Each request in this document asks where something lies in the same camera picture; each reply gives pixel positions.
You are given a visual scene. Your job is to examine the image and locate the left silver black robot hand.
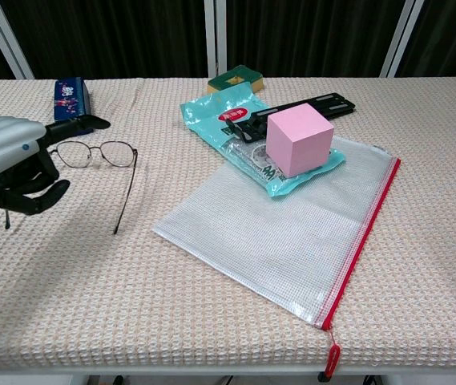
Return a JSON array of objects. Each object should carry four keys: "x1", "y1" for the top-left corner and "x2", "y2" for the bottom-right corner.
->
[{"x1": 0, "y1": 115, "x2": 111, "y2": 217}]

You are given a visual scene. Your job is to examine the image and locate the thin-framed eyeglasses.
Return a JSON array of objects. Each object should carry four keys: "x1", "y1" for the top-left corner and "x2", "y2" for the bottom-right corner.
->
[{"x1": 4, "y1": 140, "x2": 139, "y2": 236}]

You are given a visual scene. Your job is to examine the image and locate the blue patterned box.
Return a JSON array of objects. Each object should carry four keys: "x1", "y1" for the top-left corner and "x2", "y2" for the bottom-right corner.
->
[{"x1": 53, "y1": 77, "x2": 92, "y2": 121}]

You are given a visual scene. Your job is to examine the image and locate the black curtain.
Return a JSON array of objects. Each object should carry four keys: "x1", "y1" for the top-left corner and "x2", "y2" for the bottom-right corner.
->
[{"x1": 0, "y1": 0, "x2": 456, "y2": 81}]

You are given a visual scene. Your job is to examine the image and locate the beige waffle tablecloth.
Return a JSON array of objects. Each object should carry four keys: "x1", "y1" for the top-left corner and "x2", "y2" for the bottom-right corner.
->
[{"x1": 0, "y1": 76, "x2": 456, "y2": 368}]

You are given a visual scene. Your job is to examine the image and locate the teal plastic package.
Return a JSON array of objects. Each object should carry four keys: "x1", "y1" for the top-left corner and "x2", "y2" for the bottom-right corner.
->
[{"x1": 180, "y1": 90, "x2": 347, "y2": 200}]

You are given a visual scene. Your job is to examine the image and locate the green yellow sponge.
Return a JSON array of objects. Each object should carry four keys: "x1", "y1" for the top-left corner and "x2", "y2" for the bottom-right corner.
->
[{"x1": 207, "y1": 67, "x2": 265, "y2": 95}]

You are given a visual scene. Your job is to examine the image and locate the clear mesh red zipper pouch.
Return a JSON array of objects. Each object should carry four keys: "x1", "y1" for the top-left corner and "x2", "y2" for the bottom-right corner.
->
[{"x1": 152, "y1": 135, "x2": 402, "y2": 380}]

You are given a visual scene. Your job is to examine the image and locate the pink cube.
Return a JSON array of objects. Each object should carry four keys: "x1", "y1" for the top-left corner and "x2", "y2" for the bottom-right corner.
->
[{"x1": 265, "y1": 102, "x2": 336, "y2": 178}]

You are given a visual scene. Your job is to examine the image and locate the black folding stand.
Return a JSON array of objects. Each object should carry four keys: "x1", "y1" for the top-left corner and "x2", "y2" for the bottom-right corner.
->
[{"x1": 227, "y1": 92, "x2": 357, "y2": 144}]

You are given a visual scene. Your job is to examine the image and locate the grey aluminium extrusion bar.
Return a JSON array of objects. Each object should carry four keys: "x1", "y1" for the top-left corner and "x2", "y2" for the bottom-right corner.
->
[
  {"x1": 204, "y1": 0, "x2": 228, "y2": 78},
  {"x1": 379, "y1": 0, "x2": 429, "y2": 79},
  {"x1": 0, "y1": 0, "x2": 35, "y2": 80}
]

